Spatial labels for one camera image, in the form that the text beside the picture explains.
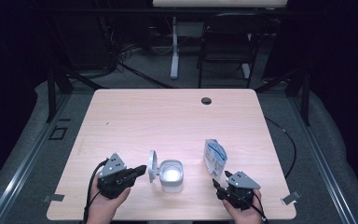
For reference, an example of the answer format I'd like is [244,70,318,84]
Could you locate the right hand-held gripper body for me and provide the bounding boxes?
[216,170,261,210]

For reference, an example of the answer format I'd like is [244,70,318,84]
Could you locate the clear jar with white lid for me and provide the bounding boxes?
[147,149,185,194]

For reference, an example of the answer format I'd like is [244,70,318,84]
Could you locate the aluminium floor rail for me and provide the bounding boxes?
[0,92,71,224]
[288,96,358,224]

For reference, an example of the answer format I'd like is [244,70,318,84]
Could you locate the right hand-held gripper cable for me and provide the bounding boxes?
[245,190,269,223]

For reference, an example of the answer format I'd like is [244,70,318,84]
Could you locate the thin black floor cable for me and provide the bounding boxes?
[264,116,297,180]

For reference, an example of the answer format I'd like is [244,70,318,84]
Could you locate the black metal stand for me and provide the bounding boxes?
[45,66,110,123]
[255,66,311,127]

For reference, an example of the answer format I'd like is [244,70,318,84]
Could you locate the hand-held gripper cable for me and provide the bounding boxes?
[245,190,269,223]
[83,159,110,223]

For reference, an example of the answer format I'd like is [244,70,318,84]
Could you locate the grey tape strip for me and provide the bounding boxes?
[42,193,65,203]
[281,190,302,205]

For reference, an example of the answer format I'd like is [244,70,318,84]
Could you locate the black folding chair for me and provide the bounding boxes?
[197,12,269,90]

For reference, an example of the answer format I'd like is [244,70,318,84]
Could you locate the white and blue pouch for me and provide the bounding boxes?
[203,138,228,187]

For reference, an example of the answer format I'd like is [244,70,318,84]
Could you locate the person's left hand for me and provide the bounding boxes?
[87,175,132,224]

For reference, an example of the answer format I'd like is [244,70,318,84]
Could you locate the person's right hand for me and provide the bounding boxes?
[223,189,264,224]

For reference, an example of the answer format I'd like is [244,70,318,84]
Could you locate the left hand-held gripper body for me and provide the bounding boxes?
[96,152,132,200]

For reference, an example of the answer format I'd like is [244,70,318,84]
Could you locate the thick black floor cable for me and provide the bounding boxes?
[117,62,176,90]

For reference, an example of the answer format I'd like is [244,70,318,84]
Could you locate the white desk with legs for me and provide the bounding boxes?
[152,0,288,80]

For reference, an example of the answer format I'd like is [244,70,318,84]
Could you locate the left hand-held gripper cable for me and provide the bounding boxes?
[83,159,110,223]

